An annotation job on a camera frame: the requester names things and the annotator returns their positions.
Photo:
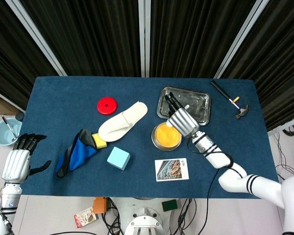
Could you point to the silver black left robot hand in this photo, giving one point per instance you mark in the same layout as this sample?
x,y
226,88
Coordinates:
x,y
16,166

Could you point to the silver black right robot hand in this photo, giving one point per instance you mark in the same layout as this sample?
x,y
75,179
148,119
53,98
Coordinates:
x,y
183,122

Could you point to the white plastic spoon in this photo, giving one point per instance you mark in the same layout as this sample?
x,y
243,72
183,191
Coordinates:
x,y
187,107

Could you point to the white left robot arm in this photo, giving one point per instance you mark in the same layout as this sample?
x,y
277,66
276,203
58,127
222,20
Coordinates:
x,y
9,195

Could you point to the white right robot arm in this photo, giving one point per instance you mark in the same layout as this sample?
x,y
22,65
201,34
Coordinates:
x,y
218,159

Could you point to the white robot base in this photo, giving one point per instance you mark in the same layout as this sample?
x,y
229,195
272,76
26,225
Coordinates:
x,y
142,220

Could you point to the beige bowl with yellow inside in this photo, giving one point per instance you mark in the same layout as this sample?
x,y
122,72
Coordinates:
x,y
167,138

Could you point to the metal tray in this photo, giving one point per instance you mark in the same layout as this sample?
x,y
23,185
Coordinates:
x,y
198,98

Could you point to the metal bowl with yellow interior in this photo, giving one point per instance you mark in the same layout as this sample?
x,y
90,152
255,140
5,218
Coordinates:
x,y
161,148

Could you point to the red round disc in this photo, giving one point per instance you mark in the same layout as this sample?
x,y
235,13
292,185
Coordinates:
x,y
107,106

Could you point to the light blue plastic basin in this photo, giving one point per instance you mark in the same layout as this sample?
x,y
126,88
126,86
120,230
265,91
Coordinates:
x,y
1,133

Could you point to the white slipper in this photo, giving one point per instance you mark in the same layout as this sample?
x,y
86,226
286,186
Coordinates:
x,y
127,117

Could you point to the blue grey cloth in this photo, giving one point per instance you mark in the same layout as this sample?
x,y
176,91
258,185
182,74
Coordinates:
x,y
78,154

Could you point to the light blue foam cube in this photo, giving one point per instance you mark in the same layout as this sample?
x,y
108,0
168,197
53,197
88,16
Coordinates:
x,y
118,157

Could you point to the blue fabric table cover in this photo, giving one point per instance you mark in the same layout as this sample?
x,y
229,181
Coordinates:
x,y
63,98

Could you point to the dark green box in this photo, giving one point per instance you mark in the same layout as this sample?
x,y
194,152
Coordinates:
x,y
169,205

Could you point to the printed snack packet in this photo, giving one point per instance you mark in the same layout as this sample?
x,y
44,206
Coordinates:
x,y
84,218

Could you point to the yellow sponge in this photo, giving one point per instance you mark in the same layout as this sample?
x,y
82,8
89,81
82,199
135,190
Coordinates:
x,y
100,143

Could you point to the orange box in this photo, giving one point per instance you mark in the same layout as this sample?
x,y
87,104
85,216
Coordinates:
x,y
100,205

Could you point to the black pleated curtain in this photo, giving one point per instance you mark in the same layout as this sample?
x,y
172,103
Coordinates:
x,y
93,36

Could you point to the dragon wall photo postcard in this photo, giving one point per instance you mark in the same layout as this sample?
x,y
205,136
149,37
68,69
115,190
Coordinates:
x,y
171,170

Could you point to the white frame post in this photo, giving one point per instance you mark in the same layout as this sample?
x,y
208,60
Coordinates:
x,y
284,126
242,36
7,100
36,36
144,36

